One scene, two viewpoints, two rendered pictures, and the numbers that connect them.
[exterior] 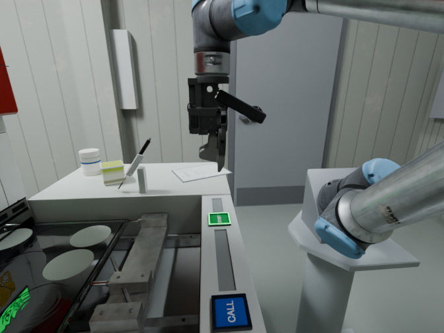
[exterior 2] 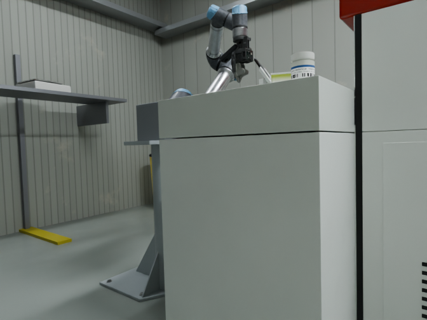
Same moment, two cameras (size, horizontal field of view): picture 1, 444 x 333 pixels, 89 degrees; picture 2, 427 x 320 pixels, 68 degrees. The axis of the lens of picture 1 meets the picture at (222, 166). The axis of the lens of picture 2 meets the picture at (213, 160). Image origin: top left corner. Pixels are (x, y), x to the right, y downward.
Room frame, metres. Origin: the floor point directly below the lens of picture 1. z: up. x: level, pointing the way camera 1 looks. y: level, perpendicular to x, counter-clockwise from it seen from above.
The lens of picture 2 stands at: (1.77, 0.98, 0.79)
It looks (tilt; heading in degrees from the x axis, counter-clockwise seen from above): 3 degrees down; 223
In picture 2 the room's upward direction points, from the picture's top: 2 degrees counter-clockwise
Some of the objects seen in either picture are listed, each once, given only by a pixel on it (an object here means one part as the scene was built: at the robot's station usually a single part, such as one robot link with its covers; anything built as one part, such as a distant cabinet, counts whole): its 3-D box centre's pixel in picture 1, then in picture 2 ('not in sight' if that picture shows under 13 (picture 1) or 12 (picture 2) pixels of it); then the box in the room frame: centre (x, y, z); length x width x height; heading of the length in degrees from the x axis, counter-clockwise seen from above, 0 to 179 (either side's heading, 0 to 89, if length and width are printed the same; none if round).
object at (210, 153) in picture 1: (211, 154); (243, 73); (0.50, 0.02, 1.14); 0.06 x 0.03 x 0.09; 94
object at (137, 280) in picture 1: (131, 281); not in sight; (0.38, 0.19, 0.89); 0.08 x 0.03 x 0.03; 94
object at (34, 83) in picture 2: not in sight; (43, 88); (0.70, -2.05, 1.33); 0.37 x 0.35 x 0.09; 5
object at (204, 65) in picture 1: (212, 66); (240, 34); (0.51, 0.02, 1.33); 0.08 x 0.08 x 0.05
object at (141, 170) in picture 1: (136, 172); (266, 83); (0.68, 0.27, 1.03); 0.06 x 0.04 x 0.13; 94
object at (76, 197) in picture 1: (147, 193); (251, 115); (0.82, 0.30, 0.89); 0.62 x 0.35 x 0.14; 94
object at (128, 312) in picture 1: (117, 316); not in sight; (0.30, 0.19, 0.89); 0.08 x 0.03 x 0.03; 94
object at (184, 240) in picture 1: (118, 244); not in sight; (0.58, 0.32, 0.84); 0.50 x 0.02 x 0.03; 94
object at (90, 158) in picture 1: (90, 162); (302, 70); (0.86, 0.52, 1.01); 0.07 x 0.07 x 0.10
